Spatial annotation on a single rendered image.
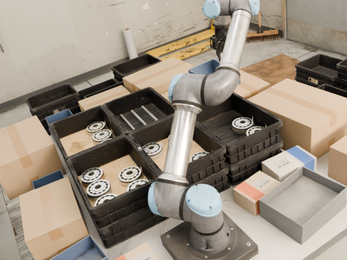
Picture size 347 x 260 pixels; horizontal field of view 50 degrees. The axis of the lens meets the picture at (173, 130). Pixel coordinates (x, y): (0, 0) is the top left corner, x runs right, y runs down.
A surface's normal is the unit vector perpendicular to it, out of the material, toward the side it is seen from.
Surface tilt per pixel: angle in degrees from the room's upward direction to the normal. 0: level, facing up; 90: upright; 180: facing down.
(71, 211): 0
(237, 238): 4
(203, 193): 10
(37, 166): 90
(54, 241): 90
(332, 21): 90
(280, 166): 0
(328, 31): 90
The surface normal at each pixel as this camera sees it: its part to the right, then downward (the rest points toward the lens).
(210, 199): -0.05, -0.77
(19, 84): 0.50, 0.39
